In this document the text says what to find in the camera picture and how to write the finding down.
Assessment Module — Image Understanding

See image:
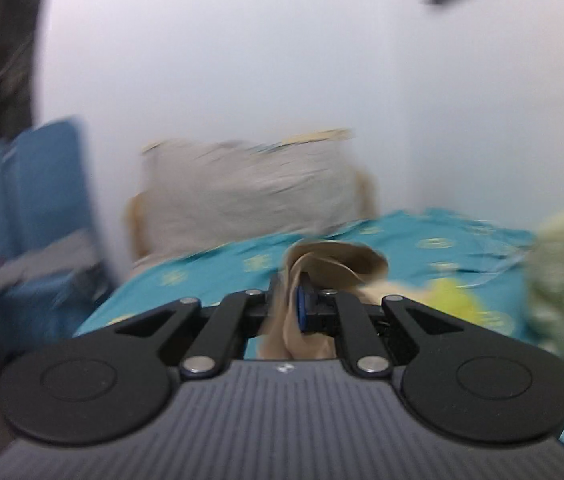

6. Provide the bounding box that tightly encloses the tan printed t-shirt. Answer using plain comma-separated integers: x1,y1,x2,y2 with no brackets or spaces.
261,240,390,361

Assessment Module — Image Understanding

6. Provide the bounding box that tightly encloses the tan padded headboard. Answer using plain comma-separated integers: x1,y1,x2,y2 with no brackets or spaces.
124,170,378,268

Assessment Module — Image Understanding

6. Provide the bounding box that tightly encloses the green and beige plush toy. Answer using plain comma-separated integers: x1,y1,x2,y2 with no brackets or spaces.
362,277,490,333

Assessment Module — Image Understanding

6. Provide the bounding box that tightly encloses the grey pillow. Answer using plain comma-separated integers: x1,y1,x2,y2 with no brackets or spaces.
139,140,363,268

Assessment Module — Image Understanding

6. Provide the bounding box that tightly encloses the teal printed bedsheet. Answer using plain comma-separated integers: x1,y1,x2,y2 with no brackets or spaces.
74,208,564,466

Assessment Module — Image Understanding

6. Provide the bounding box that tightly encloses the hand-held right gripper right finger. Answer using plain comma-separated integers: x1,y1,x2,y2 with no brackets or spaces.
296,272,465,377

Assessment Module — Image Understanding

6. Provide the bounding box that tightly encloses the cream pillow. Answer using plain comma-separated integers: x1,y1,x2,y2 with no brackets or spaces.
142,129,353,153

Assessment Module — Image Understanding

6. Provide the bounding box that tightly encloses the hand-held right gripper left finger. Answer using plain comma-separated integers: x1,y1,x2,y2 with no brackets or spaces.
113,287,284,378

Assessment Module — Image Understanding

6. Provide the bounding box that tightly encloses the grey seat cushion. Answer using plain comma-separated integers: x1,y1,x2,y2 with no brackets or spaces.
0,230,98,291

